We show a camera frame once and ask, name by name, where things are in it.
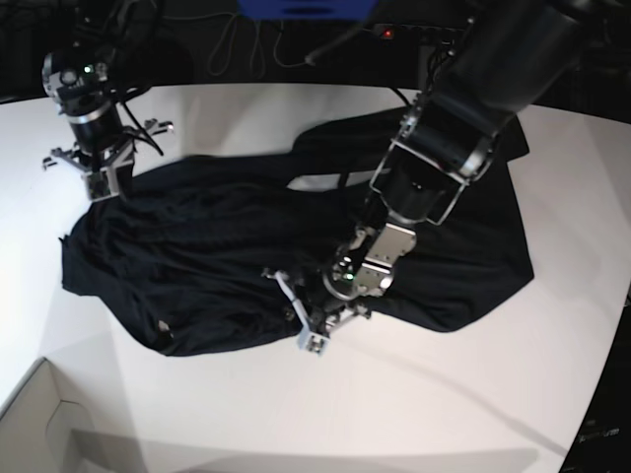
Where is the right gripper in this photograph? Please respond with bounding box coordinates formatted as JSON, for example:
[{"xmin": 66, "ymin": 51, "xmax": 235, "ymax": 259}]
[{"xmin": 41, "ymin": 118, "xmax": 175, "ymax": 184}]

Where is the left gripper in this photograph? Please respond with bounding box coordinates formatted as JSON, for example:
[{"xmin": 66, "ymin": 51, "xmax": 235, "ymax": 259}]
[{"xmin": 262, "ymin": 268, "xmax": 372, "ymax": 337}]

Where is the dark navy t-shirt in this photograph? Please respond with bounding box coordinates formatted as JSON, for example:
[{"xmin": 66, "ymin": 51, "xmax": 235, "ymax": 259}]
[{"xmin": 61, "ymin": 108, "xmax": 533, "ymax": 357}]

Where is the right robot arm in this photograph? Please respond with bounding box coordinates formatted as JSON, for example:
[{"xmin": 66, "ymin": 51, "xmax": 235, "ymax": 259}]
[{"xmin": 41, "ymin": 1, "xmax": 174, "ymax": 201}]

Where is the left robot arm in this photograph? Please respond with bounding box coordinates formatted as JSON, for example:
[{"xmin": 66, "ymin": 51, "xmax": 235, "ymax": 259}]
[{"xmin": 272, "ymin": 1, "xmax": 605, "ymax": 351}]

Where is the blue plastic bin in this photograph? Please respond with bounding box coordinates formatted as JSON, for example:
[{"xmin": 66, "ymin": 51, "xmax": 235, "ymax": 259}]
[{"xmin": 238, "ymin": 0, "xmax": 377, "ymax": 21}]

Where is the white cardboard box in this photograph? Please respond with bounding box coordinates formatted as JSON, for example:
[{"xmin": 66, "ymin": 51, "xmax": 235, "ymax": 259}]
[{"xmin": 1, "ymin": 358, "xmax": 94, "ymax": 473}]

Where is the black power strip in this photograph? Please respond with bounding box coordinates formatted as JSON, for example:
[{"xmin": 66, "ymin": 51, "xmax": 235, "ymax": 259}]
[{"xmin": 365, "ymin": 24, "xmax": 464, "ymax": 43}]

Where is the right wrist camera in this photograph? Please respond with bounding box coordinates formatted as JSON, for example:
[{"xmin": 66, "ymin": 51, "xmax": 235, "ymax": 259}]
[{"xmin": 83, "ymin": 168, "xmax": 120, "ymax": 202}]

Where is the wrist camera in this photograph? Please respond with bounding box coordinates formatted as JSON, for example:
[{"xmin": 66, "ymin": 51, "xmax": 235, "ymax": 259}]
[
  {"xmin": 297, "ymin": 330, "xmax": 330, "ymax": 356},
  {"xmin": 83, "ymin": 168, "xmax": 120, "ymax": 202}
]

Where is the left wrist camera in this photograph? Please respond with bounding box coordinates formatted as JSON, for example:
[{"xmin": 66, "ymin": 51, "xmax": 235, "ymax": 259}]
[{"xmin": 297, "ymin": 330, "xmax": 330, "ymax": 356}]

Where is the grey looped cable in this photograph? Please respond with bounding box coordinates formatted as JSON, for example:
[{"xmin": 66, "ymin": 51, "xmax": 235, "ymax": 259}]
[{"xmin": 206, "ymin": 19, "xmax": 346, "ymax": 78}]

